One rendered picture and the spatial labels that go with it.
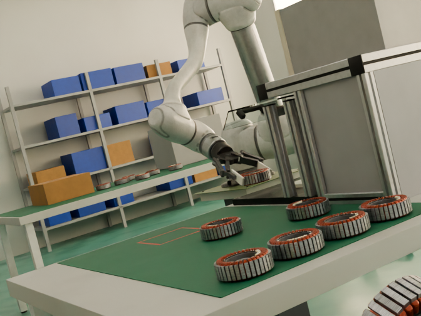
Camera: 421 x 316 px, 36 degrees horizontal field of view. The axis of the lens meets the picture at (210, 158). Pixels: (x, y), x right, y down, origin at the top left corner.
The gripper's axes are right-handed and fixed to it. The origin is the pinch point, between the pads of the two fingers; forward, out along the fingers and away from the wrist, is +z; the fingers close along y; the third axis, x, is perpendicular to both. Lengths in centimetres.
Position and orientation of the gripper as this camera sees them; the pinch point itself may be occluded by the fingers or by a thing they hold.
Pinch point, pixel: (254, 175)
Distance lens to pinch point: 221.5
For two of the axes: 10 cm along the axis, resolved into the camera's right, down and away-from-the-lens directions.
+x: -0.7, 8.8, 4.7
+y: 8.1, -2.3, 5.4
